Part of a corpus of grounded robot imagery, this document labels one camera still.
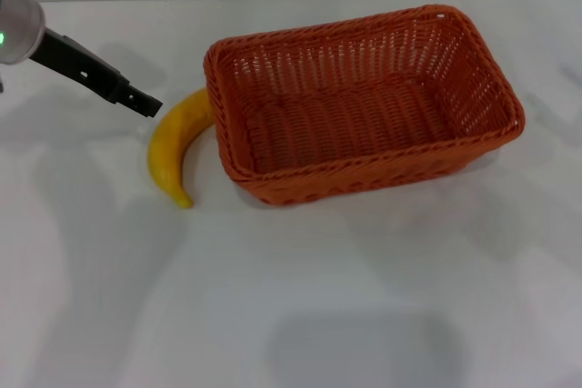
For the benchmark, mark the yellow banana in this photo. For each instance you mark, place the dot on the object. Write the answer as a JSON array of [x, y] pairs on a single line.
[[175, 147]]

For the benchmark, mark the orange woven plastic basket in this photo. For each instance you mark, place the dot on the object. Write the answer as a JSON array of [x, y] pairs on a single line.
[[354, 133]]

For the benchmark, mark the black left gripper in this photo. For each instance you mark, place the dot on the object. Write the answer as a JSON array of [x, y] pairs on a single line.
[[77, 67]]

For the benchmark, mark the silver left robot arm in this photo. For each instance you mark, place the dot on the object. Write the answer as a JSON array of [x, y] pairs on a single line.
[[18, 24]]

